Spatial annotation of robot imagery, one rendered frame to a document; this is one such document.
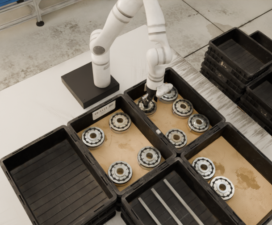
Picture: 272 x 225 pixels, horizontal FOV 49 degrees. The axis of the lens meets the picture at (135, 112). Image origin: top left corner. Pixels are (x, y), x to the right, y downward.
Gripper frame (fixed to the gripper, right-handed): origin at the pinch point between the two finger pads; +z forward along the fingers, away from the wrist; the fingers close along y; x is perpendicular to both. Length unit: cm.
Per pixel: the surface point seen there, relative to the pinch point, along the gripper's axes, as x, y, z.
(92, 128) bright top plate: -6.5, 31.0, 0.0
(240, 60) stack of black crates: -3, -99, 38
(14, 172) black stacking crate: -12, 68, 3
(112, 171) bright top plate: 15.2, 37.6, -0.2
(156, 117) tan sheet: 6.8, 2.7, 3.2
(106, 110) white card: -9.2, 20.4, -2.2
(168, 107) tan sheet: 6.3, -5.8, 3.2
